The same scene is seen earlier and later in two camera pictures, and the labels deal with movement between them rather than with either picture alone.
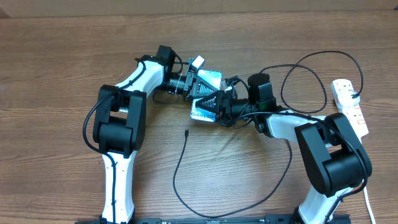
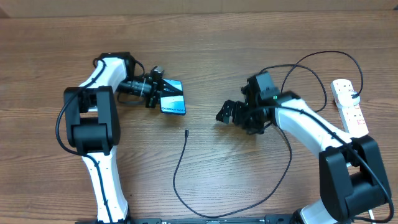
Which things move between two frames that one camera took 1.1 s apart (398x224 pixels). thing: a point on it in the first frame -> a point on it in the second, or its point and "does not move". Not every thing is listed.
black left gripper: [191, 78] -> [157, 87]
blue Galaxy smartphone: [214, 78] -> [173, 104]
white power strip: [352, 112] does not move
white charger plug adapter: [345, 99] does not move
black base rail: [267, 219] does not move
